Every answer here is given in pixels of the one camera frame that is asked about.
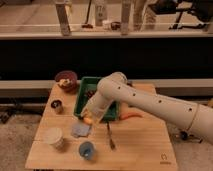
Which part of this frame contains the bunch of dark grapes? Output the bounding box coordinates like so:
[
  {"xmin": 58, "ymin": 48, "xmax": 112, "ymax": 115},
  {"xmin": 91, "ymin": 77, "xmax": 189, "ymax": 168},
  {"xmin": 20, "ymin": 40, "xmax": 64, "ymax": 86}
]
[{"xmin": 85, "ymin": 90, "xmax": 95, "ymax": 99}]

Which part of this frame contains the orange carrot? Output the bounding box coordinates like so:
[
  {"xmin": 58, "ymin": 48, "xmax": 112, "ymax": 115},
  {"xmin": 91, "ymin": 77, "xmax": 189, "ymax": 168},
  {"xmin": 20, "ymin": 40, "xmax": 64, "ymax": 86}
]
[{"xmin": 119, "ymin": 113, "xmax": 142, "ymax": 120}]

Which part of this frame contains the grey folded cloth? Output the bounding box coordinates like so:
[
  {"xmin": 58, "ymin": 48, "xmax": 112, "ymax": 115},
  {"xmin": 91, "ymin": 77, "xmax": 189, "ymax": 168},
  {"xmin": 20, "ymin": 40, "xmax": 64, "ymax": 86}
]
[{"xmin": 71, "ymin": 122, "xmax": 91, "ymax": 138}]

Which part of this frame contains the green plastic tray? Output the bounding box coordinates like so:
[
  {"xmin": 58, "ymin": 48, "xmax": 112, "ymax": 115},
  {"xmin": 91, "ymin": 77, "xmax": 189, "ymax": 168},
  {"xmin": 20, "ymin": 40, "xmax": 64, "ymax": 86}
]
[{"xmin": 74, "ymin": 76, "xmax": 119, "ymax": 121}]

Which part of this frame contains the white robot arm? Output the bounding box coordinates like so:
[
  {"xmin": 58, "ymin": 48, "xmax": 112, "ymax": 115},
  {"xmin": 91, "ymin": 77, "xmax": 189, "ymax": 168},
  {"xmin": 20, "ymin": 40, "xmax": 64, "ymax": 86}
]
[{"xmin": 80, "ymin": 72, "xmax": 213, "ymax": 144}]

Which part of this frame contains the small dark tin can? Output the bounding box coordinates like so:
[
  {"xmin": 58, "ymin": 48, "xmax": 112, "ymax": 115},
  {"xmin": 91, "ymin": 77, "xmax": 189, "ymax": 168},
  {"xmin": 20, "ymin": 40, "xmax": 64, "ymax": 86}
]
[{"xmin": 51, "ymin": 100, "xmax": 63, "ymax": 114}]

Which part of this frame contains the orange apple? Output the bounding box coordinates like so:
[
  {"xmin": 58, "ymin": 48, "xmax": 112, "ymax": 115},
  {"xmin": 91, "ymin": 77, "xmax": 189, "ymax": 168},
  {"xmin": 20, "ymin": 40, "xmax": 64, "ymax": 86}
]
[{"xmin": 83, "ymin": 117, "xmax": 93, "ymax": 125}]

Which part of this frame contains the blue cup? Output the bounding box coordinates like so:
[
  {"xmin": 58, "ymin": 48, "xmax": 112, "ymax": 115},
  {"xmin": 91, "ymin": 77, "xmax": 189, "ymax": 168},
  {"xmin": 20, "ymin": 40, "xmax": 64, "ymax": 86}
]
[{"xmin": 79, "ymin": 141, "xmax": 95, "ymax": 160}]

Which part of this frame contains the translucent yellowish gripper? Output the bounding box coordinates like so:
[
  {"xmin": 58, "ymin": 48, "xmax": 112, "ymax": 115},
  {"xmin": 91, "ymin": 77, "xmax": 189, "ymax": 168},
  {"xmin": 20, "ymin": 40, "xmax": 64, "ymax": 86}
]
[{"xmin": 81, "ymin": 110, "xmax": 101, "ymax": 126}]

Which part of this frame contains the metal fork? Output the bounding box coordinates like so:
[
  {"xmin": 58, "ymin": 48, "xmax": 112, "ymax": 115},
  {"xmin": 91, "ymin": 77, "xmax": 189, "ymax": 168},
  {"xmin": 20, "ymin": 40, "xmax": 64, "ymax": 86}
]
[{"xmin": 107, "ymin": 122, "xmax": 116, "ymax": 150}]

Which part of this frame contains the dark red bowl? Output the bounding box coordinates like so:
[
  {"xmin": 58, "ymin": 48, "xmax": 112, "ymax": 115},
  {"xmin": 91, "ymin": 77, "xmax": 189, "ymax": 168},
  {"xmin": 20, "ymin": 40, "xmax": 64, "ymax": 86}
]
[{"xmin": 55, "ymin": 70, "xmax": 77, "ymax": 92}]

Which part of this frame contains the white paper cup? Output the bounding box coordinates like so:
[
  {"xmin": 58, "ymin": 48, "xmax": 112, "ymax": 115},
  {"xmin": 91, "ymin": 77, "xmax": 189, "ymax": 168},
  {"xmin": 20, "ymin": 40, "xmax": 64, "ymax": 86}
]
[{"xmin": 43, "ymin": 127, "xmax": 64, "ymax": 149}]

